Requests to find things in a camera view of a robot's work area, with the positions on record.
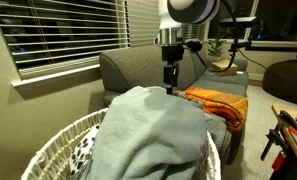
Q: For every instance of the orange patterned cloth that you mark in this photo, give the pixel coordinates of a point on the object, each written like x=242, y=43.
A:
x=221, y=103

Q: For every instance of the small green potted plant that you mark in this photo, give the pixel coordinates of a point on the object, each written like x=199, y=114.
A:
x=216, y=46

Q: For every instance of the white window sill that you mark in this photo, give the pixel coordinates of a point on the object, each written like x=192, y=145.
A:
x=54, y=75

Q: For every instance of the orange black bar clamp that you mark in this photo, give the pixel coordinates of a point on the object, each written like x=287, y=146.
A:
x=291, y=125

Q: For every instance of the narrow white window blinds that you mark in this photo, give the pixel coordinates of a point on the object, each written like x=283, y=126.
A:
x=143, y=20

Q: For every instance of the black stereo camera bar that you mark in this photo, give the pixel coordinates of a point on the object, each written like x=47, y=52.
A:
x=238, y=21

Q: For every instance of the white woven basket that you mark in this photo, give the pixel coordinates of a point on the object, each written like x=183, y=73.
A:
x=54, y=153

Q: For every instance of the dark gray couch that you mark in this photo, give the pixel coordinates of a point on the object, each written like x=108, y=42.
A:
x=131, y=66

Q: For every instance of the dark brown beanbag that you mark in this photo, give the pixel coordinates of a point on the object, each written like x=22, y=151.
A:
x=284, y=80

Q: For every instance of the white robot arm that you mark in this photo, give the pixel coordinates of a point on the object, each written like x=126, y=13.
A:
x=188, y=10

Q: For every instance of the tan cardboard box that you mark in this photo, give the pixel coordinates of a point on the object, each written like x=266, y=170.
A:
x=226, y=68

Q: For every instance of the white black-spotted blanket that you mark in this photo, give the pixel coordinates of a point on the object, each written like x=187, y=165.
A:
x=83, y=153

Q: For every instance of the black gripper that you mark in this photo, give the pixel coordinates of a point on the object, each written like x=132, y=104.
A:
x=172, y=53

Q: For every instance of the gray fringed blanket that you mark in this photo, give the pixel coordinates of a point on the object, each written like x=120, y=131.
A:
x=148, y=133

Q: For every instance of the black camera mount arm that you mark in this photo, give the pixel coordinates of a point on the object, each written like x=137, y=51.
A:
x=271, y=46

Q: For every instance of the wooden workbench table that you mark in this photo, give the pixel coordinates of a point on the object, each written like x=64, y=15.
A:
x=294, y=140

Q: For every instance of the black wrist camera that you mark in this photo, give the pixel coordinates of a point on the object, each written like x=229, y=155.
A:
x=194, y=45

